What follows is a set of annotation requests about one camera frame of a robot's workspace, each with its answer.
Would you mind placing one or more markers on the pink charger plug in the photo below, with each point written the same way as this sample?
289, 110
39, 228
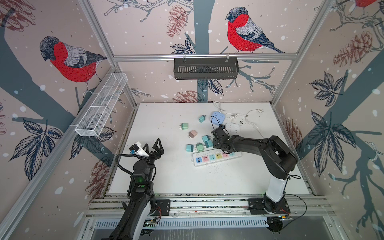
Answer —
192, 134

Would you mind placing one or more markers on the white wire mesh shelf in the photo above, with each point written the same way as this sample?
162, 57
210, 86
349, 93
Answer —
94, 120

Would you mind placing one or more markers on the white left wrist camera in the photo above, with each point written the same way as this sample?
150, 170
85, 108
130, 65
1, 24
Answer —
136, 149

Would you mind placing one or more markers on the white multicolour power strip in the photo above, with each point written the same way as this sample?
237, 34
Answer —
213, 156

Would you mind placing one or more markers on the aluminium mounting rail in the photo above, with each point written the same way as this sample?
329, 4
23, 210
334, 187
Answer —
204, 206

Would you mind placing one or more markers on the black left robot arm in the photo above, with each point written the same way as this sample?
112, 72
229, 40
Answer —
142, 200

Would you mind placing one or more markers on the green charger plug middle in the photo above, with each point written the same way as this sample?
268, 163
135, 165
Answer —
200, 147

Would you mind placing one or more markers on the white square power socket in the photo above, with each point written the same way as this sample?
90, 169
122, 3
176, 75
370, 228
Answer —
233, 129

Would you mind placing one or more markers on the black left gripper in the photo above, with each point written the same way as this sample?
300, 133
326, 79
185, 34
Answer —
160, 149

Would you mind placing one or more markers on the teal charger near blue socket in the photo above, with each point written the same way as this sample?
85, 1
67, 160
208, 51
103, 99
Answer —
202, 118

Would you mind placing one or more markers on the green charger far left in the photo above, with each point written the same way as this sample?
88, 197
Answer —
184, 126

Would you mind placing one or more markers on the teal charger plug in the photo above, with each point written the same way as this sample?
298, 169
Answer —
208, 144
206, 138
190, 148

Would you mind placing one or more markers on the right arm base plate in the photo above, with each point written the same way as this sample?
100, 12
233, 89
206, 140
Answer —
260, 206

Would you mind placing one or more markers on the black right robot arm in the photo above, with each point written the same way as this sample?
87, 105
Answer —
278, 158

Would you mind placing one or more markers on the black wire basket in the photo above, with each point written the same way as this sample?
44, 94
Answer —
206, 69

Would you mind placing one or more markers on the blue square power socket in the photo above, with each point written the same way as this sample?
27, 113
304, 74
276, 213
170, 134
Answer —
217, 118

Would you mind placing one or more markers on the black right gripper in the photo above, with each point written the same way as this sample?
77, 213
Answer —
215, 142

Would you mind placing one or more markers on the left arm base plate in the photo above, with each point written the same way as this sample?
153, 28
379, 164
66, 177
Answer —
162, 208

